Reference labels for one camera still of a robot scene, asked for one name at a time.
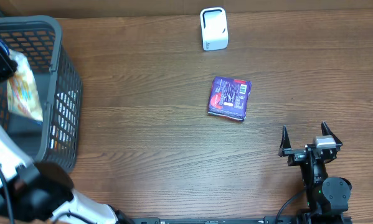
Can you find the dark grey plastic basket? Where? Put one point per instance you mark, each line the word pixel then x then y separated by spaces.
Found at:
pixel 59 86

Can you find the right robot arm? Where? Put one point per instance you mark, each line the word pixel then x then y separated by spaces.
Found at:
pixel 327 197

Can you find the yellow wet wipes pack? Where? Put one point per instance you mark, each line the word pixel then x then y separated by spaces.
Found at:
pixel 22 94

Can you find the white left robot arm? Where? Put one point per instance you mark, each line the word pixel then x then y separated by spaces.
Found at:
pixel 41 190

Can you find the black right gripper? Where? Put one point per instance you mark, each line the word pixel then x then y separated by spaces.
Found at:
pixel 296 155

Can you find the purple Carefree pad pack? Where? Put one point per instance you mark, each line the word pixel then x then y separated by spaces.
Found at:
pixel 229 98

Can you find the white barcode scanner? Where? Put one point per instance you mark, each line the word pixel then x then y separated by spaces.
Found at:
pixel 214 29

